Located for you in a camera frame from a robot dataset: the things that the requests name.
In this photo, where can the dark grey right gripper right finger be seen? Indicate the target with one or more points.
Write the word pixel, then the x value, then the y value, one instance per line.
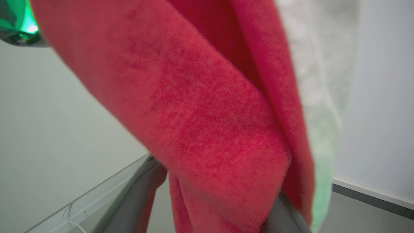
pixel 286 220

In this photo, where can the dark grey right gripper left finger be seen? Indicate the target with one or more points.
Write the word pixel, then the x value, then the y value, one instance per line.
pixel 129 207

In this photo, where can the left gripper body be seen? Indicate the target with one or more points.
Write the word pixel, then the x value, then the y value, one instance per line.
pixel 16 19

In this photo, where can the red and white jacket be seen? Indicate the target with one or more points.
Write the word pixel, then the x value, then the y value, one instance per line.
pixel 210 113

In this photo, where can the white and black baseboard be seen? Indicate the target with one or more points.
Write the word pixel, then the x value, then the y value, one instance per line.
pixel 372 195

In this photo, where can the grey metal partition frame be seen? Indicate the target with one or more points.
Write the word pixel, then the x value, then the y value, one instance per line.
pixel 93 199

